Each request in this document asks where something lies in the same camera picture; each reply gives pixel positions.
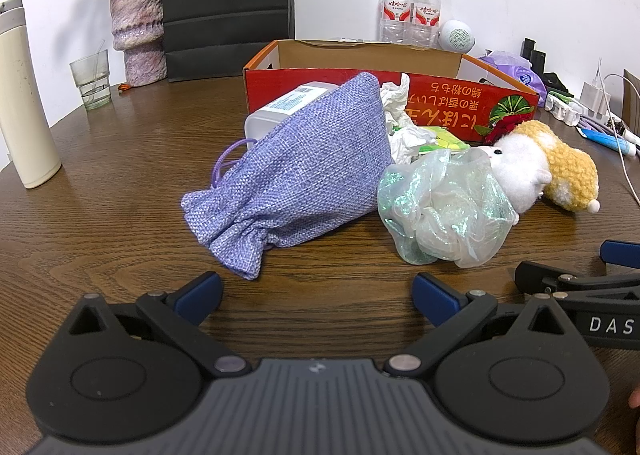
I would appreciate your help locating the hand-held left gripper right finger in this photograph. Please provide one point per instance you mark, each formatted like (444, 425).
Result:
(435, 295)

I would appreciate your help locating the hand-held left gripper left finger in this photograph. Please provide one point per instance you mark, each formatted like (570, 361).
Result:
(200, 292)

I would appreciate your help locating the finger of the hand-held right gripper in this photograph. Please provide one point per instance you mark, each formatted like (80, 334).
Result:
(540, 277)
(622, 253)

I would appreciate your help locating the white and yellow plush toy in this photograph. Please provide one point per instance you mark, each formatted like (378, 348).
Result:
(565, 165)

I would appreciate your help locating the red artificial rose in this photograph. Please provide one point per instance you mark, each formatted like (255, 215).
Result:
(502, 127)

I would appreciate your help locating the white tissue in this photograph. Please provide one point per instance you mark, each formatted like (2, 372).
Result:
(400, 140)

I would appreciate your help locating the red cardboard box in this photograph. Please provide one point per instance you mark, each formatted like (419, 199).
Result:
(450, 100)

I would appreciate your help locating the blue tube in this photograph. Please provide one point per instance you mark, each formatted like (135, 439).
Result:
(607, 140)

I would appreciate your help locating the brown chair back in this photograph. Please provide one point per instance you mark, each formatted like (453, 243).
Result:
(632, 105)

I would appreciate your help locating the green tissue packet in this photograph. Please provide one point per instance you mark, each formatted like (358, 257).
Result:
(445, 137)

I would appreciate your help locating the white charger plug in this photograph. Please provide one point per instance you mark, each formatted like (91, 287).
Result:
(592, 92)

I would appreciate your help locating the purple plastic bag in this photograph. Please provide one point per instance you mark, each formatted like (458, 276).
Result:
(515, 67)

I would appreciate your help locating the clear drinking glass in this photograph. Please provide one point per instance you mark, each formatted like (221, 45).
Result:
(92, 85)

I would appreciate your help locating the glass stirring rod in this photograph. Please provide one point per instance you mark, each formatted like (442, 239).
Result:
(95, 66)

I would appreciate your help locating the cream thermos bottle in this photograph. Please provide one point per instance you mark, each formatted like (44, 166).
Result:
(25, 110)

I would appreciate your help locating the white round speaker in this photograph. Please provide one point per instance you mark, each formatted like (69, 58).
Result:
(456, 37)

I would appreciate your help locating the purple stone vase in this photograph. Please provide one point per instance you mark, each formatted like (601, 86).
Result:
(140, 30)

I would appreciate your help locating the clear plastic water bottle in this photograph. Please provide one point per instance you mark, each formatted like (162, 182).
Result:
(395, 10)
(426, 15)

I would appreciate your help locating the black paper bag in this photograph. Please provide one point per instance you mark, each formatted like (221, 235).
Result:
(227, 10)

